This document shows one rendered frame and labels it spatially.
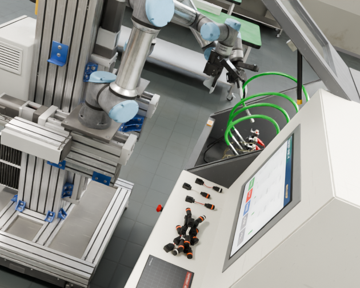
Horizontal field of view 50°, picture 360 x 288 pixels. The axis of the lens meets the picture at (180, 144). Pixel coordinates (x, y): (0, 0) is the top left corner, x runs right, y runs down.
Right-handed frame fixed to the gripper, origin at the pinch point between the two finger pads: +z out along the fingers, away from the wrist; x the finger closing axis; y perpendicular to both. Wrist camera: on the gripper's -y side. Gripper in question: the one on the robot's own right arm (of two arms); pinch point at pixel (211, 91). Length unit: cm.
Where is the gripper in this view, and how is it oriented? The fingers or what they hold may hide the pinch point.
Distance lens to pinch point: 194.6
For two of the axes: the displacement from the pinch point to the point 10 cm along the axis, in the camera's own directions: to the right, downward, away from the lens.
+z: -2.9, 8.0, 5.2
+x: -2.6, 4.6, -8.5
